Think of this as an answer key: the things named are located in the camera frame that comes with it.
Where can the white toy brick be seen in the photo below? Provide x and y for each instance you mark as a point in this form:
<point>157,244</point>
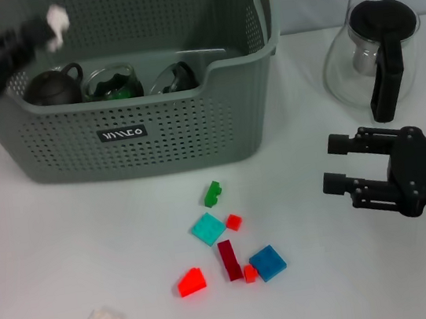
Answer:
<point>58,20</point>

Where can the green toy brick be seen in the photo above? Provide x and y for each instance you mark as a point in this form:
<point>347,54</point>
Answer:
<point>213,195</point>
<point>116,95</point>

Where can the red sloped toy brick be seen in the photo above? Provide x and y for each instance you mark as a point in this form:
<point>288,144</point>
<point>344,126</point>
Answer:
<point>191,283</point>

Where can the teal square toy brick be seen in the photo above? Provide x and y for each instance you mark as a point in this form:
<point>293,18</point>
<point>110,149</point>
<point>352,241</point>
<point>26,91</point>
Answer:
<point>208,229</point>

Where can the dark red long brick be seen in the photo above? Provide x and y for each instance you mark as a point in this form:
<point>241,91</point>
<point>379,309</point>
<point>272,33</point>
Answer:
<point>229,260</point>

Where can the grey perforated storage basket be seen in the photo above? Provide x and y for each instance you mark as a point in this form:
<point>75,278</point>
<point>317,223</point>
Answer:
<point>175,145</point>

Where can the small red toy brick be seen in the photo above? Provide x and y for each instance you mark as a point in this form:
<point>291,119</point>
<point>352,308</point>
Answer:
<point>250,274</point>
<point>234,222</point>

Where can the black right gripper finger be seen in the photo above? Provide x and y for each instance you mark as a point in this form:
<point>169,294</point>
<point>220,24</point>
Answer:
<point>369,141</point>
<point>368,193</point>

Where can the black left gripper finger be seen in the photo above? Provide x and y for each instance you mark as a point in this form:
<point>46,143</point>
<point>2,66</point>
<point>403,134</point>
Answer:
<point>36,47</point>
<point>34,30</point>

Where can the dark clay teapot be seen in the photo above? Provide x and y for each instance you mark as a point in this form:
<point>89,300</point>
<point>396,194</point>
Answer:
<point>52,88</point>

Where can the blue square toy brick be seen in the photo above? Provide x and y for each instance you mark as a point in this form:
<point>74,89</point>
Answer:
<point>268,263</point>

